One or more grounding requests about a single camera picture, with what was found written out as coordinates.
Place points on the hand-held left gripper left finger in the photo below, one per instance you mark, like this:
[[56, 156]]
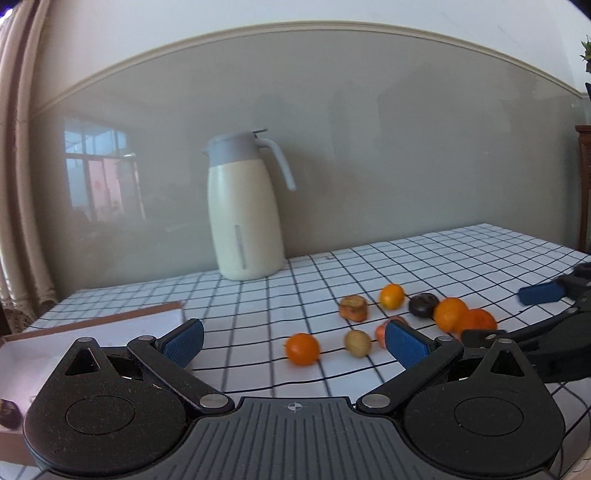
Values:
[[184, 342]]

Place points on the white tray brown rim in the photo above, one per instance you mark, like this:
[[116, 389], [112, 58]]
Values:
[[46, 364]]

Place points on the green potted plant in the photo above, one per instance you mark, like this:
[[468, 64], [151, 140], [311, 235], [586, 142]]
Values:
[[587, 55]]

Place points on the dark brown fruit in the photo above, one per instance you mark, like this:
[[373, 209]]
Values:
[[7, 412]]

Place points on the white black checked tablecloth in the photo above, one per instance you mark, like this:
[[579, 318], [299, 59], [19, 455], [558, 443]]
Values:
[[461, 258]]

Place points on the cream thermos jug grey lid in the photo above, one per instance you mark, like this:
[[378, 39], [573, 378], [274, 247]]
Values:
[[244, 221]]

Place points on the orange mandarin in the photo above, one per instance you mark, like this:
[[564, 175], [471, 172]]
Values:
[[302, 349], [480, 321], [392, 296], [450, 314]]

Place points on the beige round pastry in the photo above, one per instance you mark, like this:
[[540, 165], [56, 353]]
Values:
[[357, 343]]

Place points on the brown wooden cabinet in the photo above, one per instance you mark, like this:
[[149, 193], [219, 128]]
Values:
[[584, 189]]

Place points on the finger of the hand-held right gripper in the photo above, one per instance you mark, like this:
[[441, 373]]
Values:
[[540, 293], [480, 338]]

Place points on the beige lace curtain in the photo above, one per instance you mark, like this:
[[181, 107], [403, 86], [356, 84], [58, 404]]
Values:
[[27, 184]]

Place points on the reddish fruit piece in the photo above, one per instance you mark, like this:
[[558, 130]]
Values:
[[381, 335]]

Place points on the dark chocolate donut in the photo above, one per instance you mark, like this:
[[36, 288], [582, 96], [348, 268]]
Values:
[[423, 306]]

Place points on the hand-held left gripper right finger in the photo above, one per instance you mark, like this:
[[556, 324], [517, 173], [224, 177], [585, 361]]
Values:
[[407, 344]]

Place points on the brown cake piece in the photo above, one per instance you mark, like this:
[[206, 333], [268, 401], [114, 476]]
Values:
[[353, 308]]

